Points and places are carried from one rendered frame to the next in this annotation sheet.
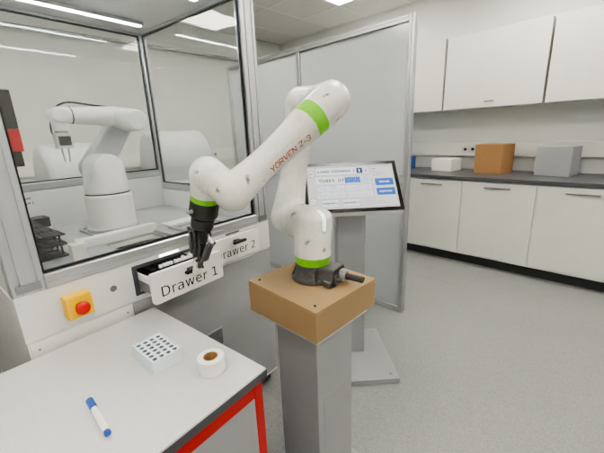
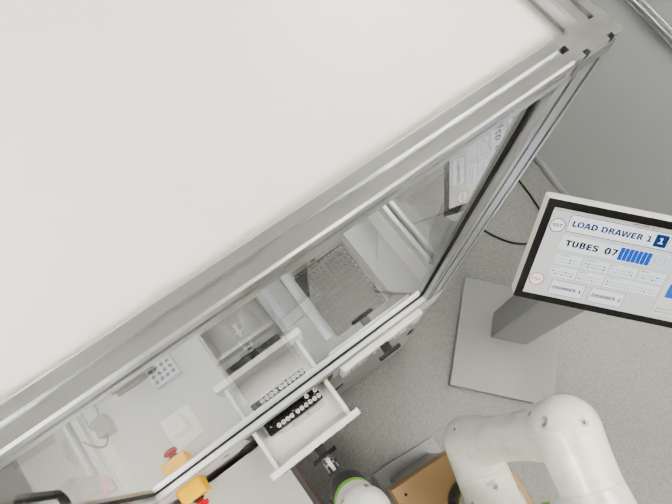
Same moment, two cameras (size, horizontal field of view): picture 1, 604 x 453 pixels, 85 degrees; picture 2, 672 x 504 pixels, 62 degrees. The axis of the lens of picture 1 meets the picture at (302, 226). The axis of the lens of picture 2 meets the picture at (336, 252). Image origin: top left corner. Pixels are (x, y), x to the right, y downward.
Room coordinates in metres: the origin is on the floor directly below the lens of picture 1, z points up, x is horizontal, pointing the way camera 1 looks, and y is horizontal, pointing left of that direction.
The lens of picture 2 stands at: (1.10, 0.39, 2.50)
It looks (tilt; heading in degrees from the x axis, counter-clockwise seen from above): 70 degrees down; 12
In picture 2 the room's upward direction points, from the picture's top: 3 degrees clockwise
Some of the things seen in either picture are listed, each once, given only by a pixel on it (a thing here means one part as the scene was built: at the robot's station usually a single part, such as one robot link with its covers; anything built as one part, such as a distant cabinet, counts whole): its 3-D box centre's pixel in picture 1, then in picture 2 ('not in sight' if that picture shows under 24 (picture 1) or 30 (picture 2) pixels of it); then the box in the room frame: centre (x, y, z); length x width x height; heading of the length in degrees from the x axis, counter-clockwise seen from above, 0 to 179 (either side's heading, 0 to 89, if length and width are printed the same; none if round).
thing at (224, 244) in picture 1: (235, 246); (380, 343); (1.45, 0.31, 0.87); 0.29 x 0.02 x 0.11; 141
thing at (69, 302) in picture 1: (78, 304); (194, 491); (0.94, 0.70, 0.88); 0.07 x 0.05 x 0.07; 141
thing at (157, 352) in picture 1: (156, 351); not in sight; (0.81, 0.42, 0.78); 0.12 x 0.08 x 0.04; 49
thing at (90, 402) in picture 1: (98, 415); not in sight; (0.61, 0.47, 0.77); 0.14 x 0.02 x 0.02; 46
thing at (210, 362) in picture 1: (211, 362); not in sight; (0.76, 0.26, 0.78); 0.07 x 0.07 x 0.04
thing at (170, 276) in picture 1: (189, 275); (316, 444); (1.13, 0.42, 0.87); 0.29 x 0.02 x 0.11; 141
